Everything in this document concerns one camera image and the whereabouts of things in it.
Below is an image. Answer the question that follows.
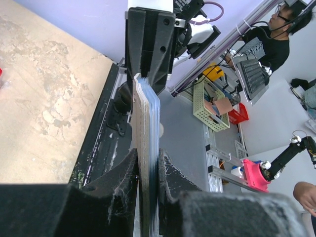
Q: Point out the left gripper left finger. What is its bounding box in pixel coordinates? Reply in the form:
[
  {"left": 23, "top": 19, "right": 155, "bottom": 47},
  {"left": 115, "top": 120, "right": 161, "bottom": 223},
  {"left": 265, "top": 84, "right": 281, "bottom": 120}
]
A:
[{"left": 0, "top": 149, "right": 138, "bottom": 237}]

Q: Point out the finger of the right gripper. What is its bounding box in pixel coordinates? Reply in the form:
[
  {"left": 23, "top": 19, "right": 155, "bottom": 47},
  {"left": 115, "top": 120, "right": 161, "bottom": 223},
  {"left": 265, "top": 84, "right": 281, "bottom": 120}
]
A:
[{"left": 125, "top": 7, "right": 176, "bottom": 95}]

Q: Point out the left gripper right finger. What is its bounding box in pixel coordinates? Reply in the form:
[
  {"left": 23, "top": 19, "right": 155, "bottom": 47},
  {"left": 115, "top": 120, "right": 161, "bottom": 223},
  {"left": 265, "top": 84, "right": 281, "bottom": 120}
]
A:
[{"left": 158, "top": 149, "right": 306, "bottom": 237}]

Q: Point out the grey card holder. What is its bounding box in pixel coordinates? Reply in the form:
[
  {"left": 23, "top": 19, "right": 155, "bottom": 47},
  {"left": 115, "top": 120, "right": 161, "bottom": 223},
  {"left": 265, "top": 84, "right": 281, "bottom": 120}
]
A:
[{"left": 131, "top": 73, "right": 160, "bottom": 237}]

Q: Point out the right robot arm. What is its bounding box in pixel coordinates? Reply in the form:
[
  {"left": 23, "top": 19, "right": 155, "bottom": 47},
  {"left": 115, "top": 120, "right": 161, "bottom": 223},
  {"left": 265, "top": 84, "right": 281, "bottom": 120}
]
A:
[{"left": 125, "top": 0, "right": 221, "bottom": 94}]

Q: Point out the bystander hand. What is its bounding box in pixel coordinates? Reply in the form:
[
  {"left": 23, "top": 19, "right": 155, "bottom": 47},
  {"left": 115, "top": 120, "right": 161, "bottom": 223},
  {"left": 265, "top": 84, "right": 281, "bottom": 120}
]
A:
[{"left": 293, "top": 182, "right": 316, "bottom": 217}]

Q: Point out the green perforated basket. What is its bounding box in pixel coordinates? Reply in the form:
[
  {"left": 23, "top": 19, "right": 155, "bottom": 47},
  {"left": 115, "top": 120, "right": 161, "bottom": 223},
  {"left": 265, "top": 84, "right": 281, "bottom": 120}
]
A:
[{"left": 193, "top": 76, "right": 233, "bottom": 132}]

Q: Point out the pink based small robot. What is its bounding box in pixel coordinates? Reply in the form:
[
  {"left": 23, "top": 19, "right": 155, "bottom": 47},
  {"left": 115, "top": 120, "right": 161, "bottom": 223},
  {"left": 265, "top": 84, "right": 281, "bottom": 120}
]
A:
[{"left": 242, "top": 135, "right": 316, "bottom": 193}]

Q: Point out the black keyboard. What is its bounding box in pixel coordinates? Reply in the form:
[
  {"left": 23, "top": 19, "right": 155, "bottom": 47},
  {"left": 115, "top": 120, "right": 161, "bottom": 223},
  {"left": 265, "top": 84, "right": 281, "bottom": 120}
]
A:
[{"left": 237, "top": 59, "right": 270, "bottom": 101}]

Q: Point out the small red basket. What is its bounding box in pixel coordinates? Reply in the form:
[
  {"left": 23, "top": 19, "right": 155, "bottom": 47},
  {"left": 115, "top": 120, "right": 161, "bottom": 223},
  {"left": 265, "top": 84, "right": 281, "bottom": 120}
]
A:
[{"left": 228, "top": 103, "right": 249, "bottom": 125}]

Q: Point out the person in black shirt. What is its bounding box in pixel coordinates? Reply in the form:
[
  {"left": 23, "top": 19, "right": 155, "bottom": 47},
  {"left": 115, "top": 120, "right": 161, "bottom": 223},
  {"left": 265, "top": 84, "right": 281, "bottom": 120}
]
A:
[{"left": 238, "top": 2, "right": 313, "bottom": 72}]

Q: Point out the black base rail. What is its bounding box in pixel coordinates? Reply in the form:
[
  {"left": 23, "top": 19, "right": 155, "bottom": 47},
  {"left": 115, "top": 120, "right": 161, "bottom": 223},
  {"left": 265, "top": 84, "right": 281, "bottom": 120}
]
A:
[{"left": 69, "top": 64, "right": 131, "bottom": 188}]

